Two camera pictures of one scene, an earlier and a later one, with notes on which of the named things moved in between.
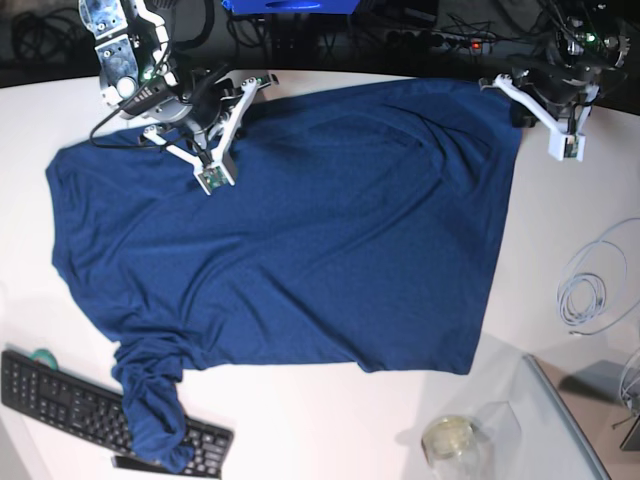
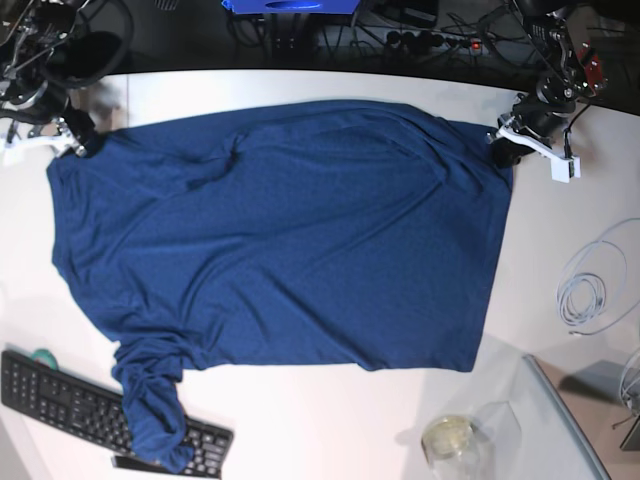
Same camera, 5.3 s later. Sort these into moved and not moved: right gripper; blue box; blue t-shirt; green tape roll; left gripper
Moved: left gripper; blue t-shirt; right gripper
Not moved: green tape roll; blue box
